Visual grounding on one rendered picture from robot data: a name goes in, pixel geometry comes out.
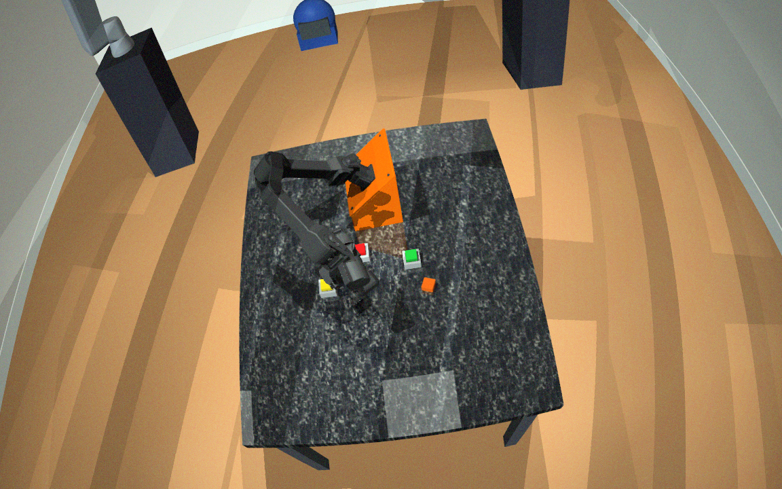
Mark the green button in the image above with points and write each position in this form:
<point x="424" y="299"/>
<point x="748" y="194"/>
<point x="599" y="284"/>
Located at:
<point x="411" y="259"/>

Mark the yellow button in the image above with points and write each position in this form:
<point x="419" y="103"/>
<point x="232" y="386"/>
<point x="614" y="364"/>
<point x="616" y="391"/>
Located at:
<point x="325" y="290"/>

